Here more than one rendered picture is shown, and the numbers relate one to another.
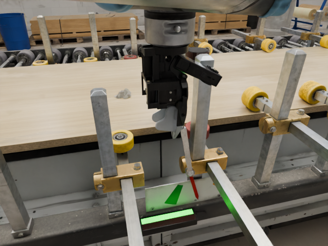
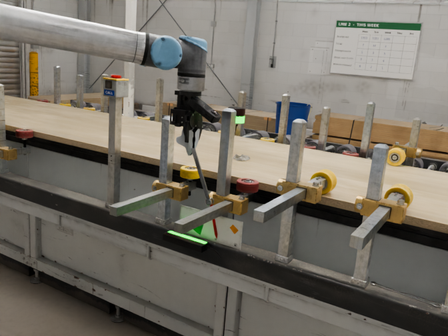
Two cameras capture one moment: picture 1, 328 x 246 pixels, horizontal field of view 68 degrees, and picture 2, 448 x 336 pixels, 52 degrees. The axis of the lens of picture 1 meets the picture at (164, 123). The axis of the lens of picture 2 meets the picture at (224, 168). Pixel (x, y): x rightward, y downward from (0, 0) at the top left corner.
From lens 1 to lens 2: 1.27 m
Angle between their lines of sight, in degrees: 44
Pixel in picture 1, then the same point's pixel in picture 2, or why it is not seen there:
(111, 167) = (164, 175)
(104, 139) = (163, 151)
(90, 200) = not seen: hidden behind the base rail
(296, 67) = (295, 133)
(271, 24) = not seen: outside the picture
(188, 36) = (190, 86)
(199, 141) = (221, 177)
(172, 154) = (243, 217)
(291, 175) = (323, 271)
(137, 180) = (176, 193)
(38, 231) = not seen: hidden behind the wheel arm
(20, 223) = (111, 197)
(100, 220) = (150, 221)
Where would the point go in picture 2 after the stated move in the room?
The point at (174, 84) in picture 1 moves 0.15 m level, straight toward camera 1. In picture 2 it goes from (183, 112) to (143, 113)
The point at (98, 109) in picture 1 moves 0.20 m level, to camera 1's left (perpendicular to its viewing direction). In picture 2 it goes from (164, 128) to (132, 119)
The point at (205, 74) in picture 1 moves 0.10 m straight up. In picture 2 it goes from (203, 112) to (206, 80)
